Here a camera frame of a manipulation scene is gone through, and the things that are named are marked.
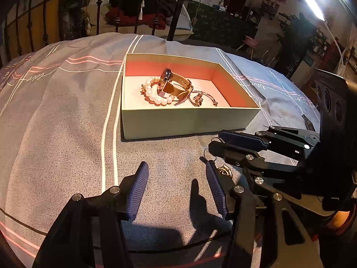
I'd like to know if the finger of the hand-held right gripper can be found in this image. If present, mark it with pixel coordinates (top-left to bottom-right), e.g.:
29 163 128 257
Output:
218 126 321 157
208 141 315 199

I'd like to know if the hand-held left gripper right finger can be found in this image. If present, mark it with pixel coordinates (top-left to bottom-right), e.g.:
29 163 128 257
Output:
205 160 325 268

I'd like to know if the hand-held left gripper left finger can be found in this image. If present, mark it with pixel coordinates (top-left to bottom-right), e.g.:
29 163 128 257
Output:
32 161 149 268

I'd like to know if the green patterned counter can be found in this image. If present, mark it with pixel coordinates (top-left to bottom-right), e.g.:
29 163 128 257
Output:
185 1 258 51

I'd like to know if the watch with beige strap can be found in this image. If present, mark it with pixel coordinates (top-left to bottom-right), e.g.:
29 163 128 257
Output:
158 67 194 107

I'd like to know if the hoop earring with gold charm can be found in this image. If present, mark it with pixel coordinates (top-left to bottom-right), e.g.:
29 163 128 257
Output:
203 137 234 178
188 89 218 108

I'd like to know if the black metal bed frame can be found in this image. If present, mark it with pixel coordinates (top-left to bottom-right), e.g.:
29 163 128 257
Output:
0 0 193 65

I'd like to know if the green box with pink lining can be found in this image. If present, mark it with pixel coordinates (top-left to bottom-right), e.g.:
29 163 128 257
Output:
120 52 262 140

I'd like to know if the red cloth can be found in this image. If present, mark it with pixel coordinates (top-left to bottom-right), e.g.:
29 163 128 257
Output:
104 7 168 30

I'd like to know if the small wall rack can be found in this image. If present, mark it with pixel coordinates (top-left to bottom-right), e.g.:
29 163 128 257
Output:
262 0 279 20

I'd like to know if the pink stool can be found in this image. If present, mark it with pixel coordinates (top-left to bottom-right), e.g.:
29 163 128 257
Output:
237 36 258 59

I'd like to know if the white pearl bracelet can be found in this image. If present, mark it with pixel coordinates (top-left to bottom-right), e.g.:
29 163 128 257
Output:
143 77 176 105

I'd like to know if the person's right hand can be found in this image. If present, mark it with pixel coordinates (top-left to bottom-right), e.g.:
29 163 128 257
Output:
325 208 353 239

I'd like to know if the orange wooden board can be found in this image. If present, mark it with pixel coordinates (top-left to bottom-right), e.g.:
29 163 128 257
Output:
6 0 63 59

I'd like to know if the white wicker swing chair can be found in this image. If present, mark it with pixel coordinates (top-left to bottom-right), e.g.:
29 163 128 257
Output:
89 0 196 41

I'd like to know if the black clothes pile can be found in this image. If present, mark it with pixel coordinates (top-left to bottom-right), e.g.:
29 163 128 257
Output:
109 0 179 17

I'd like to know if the white floor lamp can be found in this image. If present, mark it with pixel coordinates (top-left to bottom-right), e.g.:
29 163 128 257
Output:
299 0 348 77

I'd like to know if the dark potted plant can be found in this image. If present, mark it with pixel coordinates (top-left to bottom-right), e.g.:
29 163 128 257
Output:
275 13 318 79

